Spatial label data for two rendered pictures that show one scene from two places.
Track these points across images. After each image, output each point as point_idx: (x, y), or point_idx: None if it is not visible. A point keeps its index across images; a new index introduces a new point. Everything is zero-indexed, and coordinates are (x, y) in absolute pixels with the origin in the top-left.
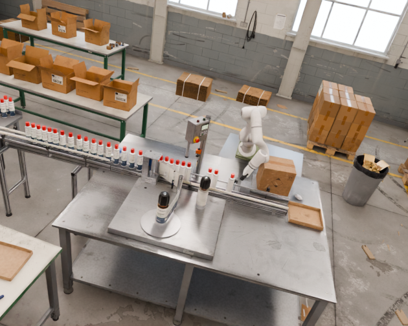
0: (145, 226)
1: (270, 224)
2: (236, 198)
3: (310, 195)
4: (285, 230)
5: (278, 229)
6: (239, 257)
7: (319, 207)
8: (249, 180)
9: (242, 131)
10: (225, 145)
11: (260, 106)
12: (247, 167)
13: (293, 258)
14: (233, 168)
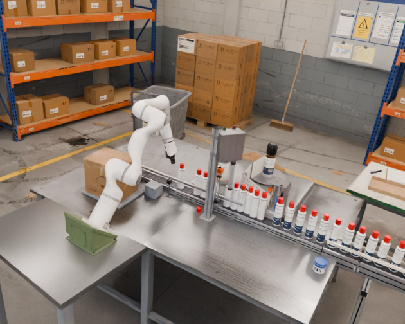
0: (281, 175)
1: (155, 166)
2: (176, 181)
3: (70, 177)
4: (144, 161)
5: (152, 162)
6: (204, 156)
7: (78, 168)
8: (132, 204)
9: (140, 165)
10: (112, 267)
11: (143, 102)
12: (172, 146)
13: (159, 148)
14: (139, 222)
